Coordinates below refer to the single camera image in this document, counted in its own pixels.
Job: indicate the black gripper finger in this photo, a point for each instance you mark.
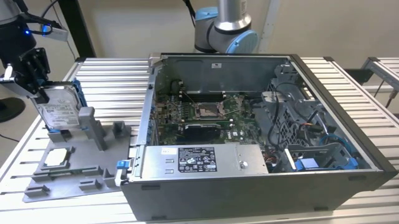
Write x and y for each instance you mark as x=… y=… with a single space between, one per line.
x=33 y=70

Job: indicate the hard disk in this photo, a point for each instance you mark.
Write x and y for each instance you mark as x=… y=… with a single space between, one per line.
x=60 y=112

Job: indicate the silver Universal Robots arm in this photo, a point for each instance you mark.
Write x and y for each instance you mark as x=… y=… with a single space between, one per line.
x=228 y=23

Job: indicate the grey disk bay cage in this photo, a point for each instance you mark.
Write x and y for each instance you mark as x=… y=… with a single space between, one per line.
x=287 y=116

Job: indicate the blue disk carrier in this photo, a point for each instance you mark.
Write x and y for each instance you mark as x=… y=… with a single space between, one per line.
x=307 y=164

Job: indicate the black round floor base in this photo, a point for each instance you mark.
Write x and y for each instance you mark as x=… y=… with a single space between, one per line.
x=10 y=108

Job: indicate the silver CPU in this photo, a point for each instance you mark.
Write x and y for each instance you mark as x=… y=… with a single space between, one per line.
x=56 y=156

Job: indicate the grey parts rack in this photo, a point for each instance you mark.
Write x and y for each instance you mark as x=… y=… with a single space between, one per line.
x=89 y=161

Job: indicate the blue case latch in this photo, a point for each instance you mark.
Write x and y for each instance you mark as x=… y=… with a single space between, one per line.
x=121 y=164

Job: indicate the thin metal locking lever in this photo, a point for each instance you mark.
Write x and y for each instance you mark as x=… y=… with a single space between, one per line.
x=189 y=97

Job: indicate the black RAM slots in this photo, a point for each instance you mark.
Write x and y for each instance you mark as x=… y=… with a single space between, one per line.
x=201 y=96

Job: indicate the silver power supply unit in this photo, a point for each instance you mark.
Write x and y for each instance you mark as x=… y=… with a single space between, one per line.
x=155 y=163

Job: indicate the CPU socket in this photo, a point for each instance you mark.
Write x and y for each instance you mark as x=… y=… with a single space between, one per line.
x=207 y=109

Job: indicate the white case sticker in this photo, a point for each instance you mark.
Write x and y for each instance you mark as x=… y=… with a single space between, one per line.
x=216 y=65

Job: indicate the black graphics card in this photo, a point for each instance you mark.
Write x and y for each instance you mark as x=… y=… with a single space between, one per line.
x=200 y=133

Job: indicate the green motherboard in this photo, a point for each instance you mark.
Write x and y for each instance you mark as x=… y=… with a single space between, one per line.
x=243 y=127

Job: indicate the black open PC case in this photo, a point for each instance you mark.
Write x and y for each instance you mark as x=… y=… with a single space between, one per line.
x=236 y=198

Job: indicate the black box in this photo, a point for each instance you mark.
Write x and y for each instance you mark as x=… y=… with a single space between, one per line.
x=357 y=76

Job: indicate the metal slat side table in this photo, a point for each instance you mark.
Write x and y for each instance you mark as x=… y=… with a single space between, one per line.
x=384 y=67

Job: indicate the dark hanging tool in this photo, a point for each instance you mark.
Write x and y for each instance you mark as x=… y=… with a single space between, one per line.
x=389 y=99

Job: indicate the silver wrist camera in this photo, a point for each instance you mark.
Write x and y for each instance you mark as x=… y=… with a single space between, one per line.
x=12 y=81

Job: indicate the small silver camera box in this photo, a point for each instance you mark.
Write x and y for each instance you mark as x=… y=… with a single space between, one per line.
x=58 y=33

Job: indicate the black upright post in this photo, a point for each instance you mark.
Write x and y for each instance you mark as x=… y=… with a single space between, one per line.
x=79 y=28

